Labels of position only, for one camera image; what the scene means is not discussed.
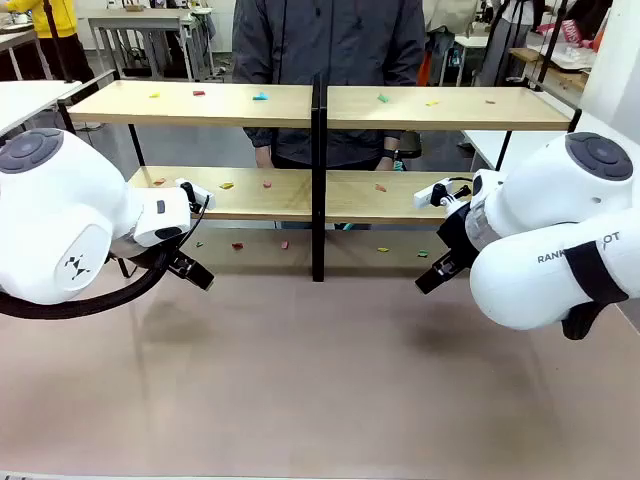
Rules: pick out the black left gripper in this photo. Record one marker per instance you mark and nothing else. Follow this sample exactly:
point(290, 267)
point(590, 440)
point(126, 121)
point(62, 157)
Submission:
point(140, 252)

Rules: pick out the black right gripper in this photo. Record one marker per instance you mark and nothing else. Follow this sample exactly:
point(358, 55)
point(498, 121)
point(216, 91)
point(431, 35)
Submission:
point(457, 237)

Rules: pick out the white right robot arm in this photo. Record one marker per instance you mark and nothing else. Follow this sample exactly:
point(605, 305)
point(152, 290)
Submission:
point(540, 210)

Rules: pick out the person's left forearm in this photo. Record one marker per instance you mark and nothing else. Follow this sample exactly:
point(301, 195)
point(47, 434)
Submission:
point(392, 137)

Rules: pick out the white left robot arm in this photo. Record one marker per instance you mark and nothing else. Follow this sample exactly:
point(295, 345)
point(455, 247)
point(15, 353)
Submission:
point(55, 215)

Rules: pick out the person's right forearm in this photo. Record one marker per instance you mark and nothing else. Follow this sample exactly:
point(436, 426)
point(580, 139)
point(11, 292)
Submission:
point(257, 137)

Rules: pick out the person's left hand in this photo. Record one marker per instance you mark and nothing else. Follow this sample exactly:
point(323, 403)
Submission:
point(386, 163)

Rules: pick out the person's right hand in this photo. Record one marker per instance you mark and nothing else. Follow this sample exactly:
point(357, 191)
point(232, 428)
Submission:
point(263, 156)

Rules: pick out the black stool seat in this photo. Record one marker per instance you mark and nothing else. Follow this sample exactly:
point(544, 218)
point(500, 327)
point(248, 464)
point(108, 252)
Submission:
point(411, 145)

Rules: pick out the black wrist watch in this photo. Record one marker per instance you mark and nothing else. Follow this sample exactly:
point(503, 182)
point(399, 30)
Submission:
point(389, 150)

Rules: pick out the large white table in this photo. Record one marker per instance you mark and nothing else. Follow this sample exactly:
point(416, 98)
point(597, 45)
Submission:
point(487, 142)

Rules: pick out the blue paper scrap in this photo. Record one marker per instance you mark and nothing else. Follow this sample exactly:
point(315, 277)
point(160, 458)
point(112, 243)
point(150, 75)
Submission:
point(260, 97)

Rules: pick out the small white background table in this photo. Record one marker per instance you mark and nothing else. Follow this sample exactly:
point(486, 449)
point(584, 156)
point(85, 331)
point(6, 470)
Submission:
point(467, 42)

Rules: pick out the white side table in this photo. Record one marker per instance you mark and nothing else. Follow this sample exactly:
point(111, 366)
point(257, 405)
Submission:
point(30, 100)

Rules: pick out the background person grey trousers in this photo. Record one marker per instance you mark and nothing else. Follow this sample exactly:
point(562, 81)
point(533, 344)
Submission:
point(507, 45)

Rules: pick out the wooden background table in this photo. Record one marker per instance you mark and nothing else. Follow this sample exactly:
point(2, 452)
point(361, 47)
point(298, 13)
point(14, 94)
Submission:
point(565, 70)

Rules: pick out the person in dark grey jacket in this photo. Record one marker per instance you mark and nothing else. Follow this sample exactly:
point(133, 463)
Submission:
point(330, 45)

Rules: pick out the grey background table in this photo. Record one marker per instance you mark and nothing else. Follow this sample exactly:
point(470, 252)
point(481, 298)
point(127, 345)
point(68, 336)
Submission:
point(140, 22)

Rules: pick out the black stand pole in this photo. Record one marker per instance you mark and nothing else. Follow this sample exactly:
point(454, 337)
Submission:
point(50, 30)
point(550, 40)

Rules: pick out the pink red sign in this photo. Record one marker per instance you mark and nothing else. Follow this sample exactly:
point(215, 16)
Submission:
point(571, 31)

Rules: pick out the person in yellow jacket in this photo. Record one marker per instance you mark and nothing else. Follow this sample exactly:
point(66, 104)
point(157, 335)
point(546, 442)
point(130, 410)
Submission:
point(55, 20)

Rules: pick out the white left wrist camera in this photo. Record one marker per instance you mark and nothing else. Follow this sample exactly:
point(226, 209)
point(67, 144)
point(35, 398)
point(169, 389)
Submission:
point(204, 197)

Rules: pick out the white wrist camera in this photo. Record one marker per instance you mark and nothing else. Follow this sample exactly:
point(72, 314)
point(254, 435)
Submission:
point(424, 196)
point(204, 197)

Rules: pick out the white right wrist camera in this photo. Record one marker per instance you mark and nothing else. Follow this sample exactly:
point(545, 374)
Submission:
point(424, 196)

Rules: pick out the wood shelf unit black frame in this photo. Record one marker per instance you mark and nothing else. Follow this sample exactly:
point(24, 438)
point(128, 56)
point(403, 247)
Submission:
point(200, 107)
point(450, 112)

